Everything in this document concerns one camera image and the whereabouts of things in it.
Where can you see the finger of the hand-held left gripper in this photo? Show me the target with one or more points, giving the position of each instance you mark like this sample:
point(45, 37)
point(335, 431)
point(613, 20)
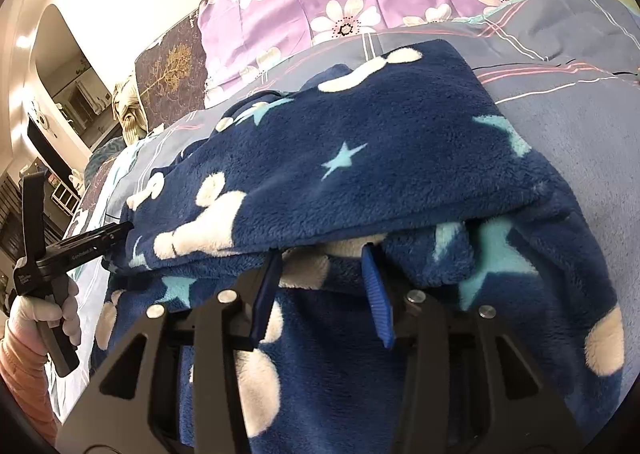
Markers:
point(117, 232)

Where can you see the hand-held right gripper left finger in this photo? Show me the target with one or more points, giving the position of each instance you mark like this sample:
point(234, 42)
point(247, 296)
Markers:
point(265, 294)

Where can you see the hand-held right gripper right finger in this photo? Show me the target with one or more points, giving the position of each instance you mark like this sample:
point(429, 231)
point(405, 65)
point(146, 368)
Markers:
point(375, 294)

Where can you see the navy fleece star-print garment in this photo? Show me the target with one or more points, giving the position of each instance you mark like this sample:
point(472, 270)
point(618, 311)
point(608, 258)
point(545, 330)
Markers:
point(350, 134)

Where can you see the person's left hand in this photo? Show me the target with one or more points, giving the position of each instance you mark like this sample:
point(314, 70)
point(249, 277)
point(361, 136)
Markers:
point(29, 312)

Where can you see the white slatted rack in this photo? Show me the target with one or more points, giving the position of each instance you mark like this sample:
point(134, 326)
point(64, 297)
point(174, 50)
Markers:
point(65, 196)

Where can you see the dark teal quilt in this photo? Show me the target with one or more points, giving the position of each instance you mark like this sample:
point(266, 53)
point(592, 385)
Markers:
point(102, 156)

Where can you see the black flat screen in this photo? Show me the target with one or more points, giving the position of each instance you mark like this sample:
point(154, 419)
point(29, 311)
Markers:
point(47, 144)

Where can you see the beige knit cloth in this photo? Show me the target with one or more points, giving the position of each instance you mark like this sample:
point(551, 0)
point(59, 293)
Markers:
point(130, 109)

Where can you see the brown tree-print cushion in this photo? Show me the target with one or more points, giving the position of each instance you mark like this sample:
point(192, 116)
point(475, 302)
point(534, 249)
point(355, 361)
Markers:
point(167, 69)

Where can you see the blue striped bed blanket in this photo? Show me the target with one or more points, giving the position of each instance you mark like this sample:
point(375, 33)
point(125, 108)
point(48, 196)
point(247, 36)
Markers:
point(575, 134)

